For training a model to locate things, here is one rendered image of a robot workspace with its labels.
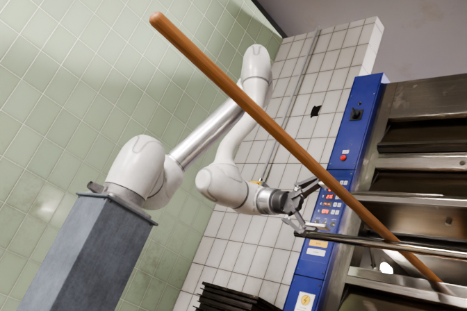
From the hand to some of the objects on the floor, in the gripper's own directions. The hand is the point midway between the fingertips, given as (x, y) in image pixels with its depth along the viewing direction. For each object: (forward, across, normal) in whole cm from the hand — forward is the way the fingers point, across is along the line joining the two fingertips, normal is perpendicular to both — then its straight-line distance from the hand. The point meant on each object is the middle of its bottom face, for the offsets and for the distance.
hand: (331, 206), depth 135 cm
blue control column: (-39, +118, -149) cm, 194 cm away
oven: (+58, +118, -152) cm, 201 cm away
